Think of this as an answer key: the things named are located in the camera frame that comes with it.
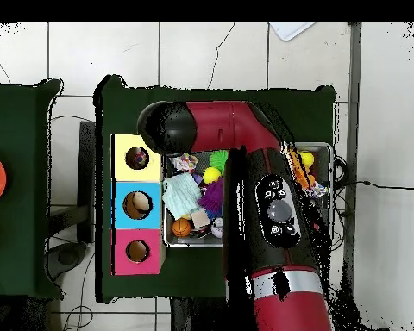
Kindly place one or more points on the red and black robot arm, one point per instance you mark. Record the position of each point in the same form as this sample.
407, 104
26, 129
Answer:
220, 127

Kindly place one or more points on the wooden box with three holes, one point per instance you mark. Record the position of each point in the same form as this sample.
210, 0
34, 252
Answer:
138, 172

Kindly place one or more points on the yellow plastic ball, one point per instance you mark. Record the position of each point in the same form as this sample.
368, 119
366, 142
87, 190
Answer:
211, 176

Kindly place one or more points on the purple spiky rubber toy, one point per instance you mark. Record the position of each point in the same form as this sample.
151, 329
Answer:
214, 198

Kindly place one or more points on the green spiky rubber ball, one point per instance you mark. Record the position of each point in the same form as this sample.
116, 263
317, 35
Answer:
219, 158

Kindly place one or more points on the mint green knitted cloth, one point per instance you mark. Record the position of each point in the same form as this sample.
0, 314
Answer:
181, 194

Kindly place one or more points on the orange toy building brick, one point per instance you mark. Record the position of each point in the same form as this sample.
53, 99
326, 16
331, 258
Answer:
305, 172

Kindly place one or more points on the dark green table cloth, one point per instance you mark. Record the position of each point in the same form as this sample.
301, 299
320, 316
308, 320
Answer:
20, 138
124, 103

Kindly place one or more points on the white tray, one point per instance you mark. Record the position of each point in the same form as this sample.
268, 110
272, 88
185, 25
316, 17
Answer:
289, 29

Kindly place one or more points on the grey metal bar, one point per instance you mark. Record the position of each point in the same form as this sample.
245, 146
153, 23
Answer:
353, 69

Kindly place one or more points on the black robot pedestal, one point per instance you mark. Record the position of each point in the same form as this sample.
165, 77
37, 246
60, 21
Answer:
183, 317

